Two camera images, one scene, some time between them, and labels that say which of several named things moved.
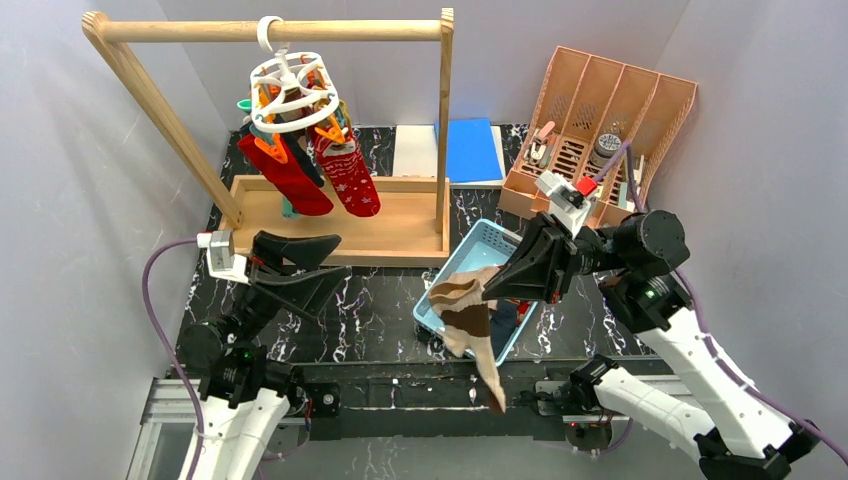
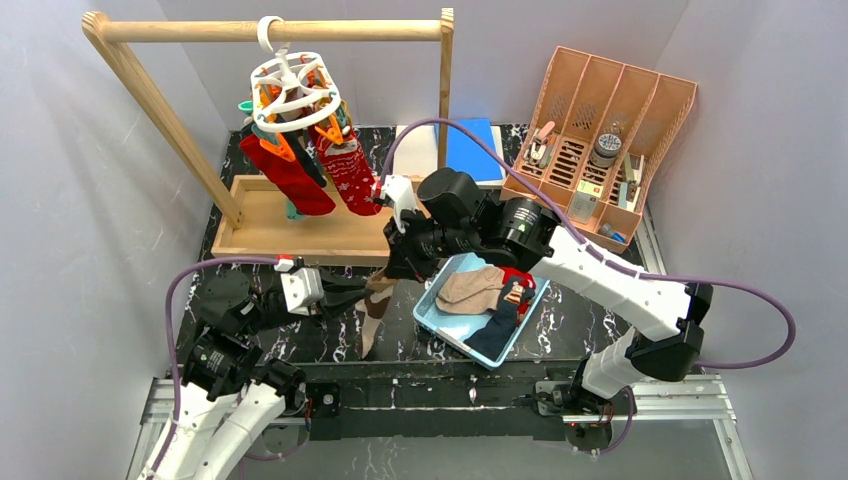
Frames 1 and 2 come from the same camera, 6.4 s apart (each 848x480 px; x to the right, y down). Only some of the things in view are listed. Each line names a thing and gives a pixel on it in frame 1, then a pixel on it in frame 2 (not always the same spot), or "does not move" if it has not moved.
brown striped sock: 463,305 → 374,307
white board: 416,154 does not move
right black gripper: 560,258 → 403,245
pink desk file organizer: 603,125 does not move
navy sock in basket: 503,323 does not move
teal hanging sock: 287,210 does not move
